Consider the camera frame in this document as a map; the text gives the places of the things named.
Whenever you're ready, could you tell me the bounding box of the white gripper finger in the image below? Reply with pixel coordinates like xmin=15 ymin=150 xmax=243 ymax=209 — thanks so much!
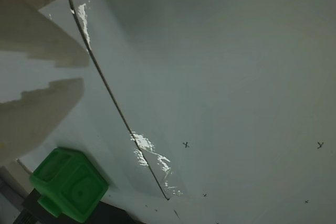
xmin=0 ymin=0 xmax=90 ymax=69
xmin=0 ymin=77 xmax=85 ymax=166

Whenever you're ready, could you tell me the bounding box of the green cube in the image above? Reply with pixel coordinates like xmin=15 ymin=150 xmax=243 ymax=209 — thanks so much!
xmin=28 ymin=146 xmax=109 ymax=223

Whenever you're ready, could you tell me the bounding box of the white paper sheet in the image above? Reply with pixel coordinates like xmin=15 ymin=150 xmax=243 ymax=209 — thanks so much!
xmin=0 ymin=0 xmax=184 ymax=224
xmin=68 ymin=0 xmax=336 ymax=224

